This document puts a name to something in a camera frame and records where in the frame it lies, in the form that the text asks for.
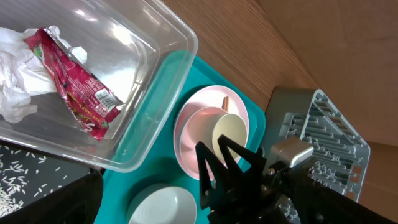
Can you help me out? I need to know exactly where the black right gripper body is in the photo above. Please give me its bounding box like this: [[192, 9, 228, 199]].
[[200, 169, 300, 224]]

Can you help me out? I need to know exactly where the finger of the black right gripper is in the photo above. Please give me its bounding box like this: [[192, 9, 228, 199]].
[[195, 141, 246, 209], [216, 135, 267, 187]]

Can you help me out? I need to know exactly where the white bowl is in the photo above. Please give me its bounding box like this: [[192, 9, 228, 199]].
[[126, 183, 197, 224]]

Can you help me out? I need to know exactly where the red snack wrapper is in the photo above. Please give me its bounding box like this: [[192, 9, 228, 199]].
[[24, 28, 123, 141]]

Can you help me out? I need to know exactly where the white tissue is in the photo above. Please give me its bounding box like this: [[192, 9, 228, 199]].
[[0, 25, 88, 124]]

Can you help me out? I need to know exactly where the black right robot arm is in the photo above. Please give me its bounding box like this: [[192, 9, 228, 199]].
[[195, 135, 391, 224]]

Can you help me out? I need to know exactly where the clear plastic waste bin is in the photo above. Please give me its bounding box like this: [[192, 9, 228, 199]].
[[1, 0, 198, 172]]

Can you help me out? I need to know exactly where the cream cup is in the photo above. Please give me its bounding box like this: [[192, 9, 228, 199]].
[[211, 113, 248, 163]]

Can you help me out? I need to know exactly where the small pink plate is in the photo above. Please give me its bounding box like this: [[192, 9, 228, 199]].
[[178, 106, 228, 180]]

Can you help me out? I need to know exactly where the teal plastic tray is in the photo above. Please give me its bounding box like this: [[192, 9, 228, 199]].
[[95, 57, 266, 224]]

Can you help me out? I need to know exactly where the wooden chopstick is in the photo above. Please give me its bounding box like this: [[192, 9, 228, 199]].
[[221, 96, 229, 113]]

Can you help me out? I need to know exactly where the large pink plate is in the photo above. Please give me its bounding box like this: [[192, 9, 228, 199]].
[[173, 85, 249, 176]]

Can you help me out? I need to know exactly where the grey plastic dish rack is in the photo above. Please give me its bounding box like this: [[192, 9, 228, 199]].
[[260, 86, 371, 202]]

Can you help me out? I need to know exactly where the black tray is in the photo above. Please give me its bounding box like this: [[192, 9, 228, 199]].
[[1, 141, 103, 223]]

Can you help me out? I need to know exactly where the spilled rice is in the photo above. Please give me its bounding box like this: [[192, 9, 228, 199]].
[[1, 145, 72, 217]]

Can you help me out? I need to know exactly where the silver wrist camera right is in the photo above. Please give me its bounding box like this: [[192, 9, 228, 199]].
[[263, 137, 314, 175]]

